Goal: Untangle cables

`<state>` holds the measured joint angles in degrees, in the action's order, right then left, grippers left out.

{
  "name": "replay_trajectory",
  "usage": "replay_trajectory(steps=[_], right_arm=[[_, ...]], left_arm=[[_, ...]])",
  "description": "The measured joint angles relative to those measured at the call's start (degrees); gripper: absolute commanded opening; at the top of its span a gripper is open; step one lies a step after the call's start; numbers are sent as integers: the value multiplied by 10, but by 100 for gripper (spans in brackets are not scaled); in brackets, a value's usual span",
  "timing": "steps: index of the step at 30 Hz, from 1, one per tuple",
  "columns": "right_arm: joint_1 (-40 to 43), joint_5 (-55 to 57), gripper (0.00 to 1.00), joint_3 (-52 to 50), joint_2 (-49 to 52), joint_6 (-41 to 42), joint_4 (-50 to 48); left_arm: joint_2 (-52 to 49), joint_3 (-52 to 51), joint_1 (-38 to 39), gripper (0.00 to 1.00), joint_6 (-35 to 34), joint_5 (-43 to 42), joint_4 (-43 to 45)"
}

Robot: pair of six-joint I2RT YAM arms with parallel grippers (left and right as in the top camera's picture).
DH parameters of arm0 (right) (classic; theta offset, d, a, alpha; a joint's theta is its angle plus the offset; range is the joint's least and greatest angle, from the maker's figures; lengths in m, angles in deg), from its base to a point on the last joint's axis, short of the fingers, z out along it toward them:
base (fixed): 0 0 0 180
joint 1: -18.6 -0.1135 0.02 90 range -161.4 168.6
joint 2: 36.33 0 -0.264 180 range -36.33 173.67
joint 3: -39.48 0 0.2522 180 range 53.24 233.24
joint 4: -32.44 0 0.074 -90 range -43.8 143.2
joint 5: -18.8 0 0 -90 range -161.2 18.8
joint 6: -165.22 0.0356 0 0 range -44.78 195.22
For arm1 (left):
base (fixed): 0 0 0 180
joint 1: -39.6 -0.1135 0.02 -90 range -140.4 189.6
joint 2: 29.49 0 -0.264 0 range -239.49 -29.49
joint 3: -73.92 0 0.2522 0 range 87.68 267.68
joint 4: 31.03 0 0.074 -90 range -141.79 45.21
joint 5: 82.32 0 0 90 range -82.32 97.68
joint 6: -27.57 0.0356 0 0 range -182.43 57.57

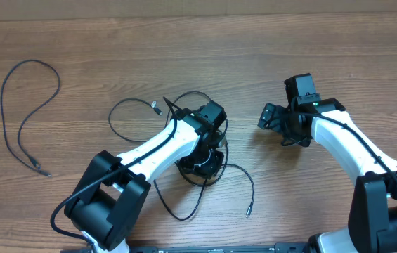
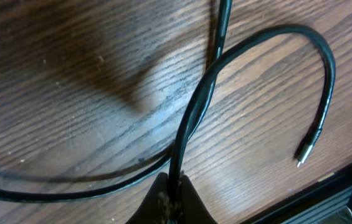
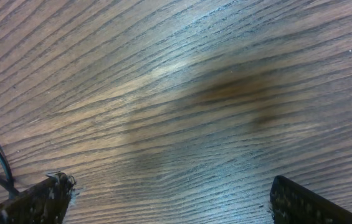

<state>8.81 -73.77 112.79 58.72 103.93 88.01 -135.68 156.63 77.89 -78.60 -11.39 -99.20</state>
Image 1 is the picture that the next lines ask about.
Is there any black thin USB cable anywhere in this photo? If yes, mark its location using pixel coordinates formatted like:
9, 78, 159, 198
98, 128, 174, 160
108, 90, 213, 143

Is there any black thin micro cable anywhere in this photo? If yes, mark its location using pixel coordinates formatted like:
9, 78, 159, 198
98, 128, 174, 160
0, 59, 61, 177

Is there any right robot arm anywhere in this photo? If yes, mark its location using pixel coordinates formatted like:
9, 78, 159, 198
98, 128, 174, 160
258, 73, 397, 252

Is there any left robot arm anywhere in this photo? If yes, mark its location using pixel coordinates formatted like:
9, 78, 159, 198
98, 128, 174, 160
64, 100, 226, 252

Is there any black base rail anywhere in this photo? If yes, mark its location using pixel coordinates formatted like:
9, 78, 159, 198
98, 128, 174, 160
60, 241, 373, 253

